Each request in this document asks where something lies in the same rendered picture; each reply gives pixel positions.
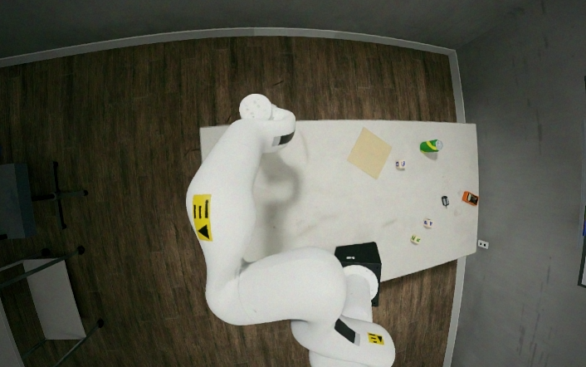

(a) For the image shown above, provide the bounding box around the tan square mat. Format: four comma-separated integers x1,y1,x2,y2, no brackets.
347,127,392,179

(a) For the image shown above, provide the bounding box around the green drink can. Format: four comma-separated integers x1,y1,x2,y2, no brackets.
420,139,443,153

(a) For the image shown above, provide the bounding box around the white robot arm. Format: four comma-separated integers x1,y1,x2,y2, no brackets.
186,94,395,367

